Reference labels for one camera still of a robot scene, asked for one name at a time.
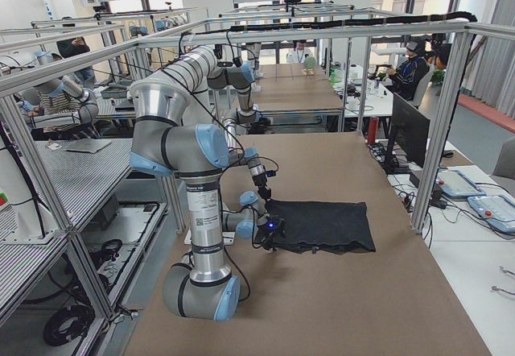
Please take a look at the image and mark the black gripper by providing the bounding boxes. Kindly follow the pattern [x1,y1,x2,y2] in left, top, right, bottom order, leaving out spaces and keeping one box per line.
[252,172,272,201]
[257,217,286,250]

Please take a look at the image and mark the black graphic t-shirt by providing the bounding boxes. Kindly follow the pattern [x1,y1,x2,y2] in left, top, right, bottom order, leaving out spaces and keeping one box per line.
[267,200,376,254]

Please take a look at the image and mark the red thermos bottle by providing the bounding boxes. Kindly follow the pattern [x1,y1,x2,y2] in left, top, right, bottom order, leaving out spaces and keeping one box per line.
[367,117,379,145]

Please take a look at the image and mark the black huawei monitor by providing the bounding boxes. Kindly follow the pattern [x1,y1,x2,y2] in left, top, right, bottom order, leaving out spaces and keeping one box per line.
[383,93,430,174]

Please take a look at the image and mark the person in dark jacket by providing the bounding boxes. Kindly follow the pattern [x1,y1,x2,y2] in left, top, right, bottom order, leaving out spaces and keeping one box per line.
[386,39,429,101]

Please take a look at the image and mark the grey slatted work table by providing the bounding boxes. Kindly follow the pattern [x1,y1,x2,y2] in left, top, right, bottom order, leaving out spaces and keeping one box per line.
[0,137,136,252]

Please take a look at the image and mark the silver closed laptop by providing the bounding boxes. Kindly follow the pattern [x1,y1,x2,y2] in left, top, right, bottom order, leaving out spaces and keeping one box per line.
[64,139,111,154]

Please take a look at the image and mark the emergency stop pendant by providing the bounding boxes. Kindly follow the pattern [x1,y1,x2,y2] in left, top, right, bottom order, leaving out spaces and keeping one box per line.
[435,169,486,199]

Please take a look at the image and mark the person in plaid shirt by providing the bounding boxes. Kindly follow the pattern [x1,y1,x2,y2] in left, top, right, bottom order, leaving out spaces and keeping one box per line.
[16,75,99,141]

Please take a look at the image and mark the aluminium frame post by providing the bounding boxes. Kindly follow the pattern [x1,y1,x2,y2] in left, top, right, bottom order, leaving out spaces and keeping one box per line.
[411,31,474,234]

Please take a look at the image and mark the aluminium cage frame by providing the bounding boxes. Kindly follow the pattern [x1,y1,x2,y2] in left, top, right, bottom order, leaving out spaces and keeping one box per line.
[1,9,514,321]

